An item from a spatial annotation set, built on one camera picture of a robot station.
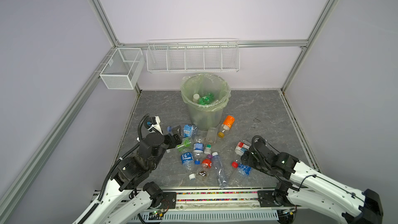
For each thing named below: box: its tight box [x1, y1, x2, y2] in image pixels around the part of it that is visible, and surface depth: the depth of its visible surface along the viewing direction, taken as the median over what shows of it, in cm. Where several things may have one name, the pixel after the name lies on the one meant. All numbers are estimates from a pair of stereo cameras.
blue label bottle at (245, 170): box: [231, 161, 253, 177], surface depth 80 cm
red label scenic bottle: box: [231, 140, 252, 169], surface depth 88 cm
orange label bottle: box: [217, 115, 236, 139], surface depth 98 cm
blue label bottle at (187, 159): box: [180, 151, 196, 180], surface depth 84 cm
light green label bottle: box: [176, 138, 191, 152], surface depth 89 cm
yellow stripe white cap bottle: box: [192, 93, 200, 103], surface depth 101 cm
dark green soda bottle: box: [198, 92, 215, 106], surface depth 99 cm
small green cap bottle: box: [203, 144, 212, 155], surface depth 89 cm
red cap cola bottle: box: [197, 158, 213, 178], surface depth 83 cm
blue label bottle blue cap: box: [192, 138, 204, 165], surface depth 88 cm
